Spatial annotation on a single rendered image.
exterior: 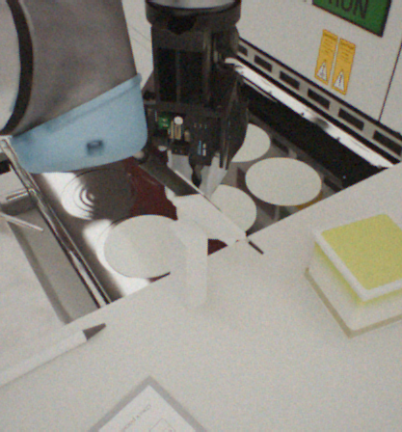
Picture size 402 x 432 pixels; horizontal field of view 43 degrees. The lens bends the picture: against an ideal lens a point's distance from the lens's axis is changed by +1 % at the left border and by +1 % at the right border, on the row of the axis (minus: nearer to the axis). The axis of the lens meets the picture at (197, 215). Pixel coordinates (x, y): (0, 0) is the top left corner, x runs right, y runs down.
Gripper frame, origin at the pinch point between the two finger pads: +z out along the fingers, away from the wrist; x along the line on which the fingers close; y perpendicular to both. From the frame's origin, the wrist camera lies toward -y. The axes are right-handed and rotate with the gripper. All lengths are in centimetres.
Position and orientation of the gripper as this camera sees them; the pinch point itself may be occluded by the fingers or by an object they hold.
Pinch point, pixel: (199, 187)
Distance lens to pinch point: 52.2
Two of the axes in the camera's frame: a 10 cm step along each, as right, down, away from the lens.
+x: 9.8, 1.5, -1.5
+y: -2.1, 6.8, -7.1
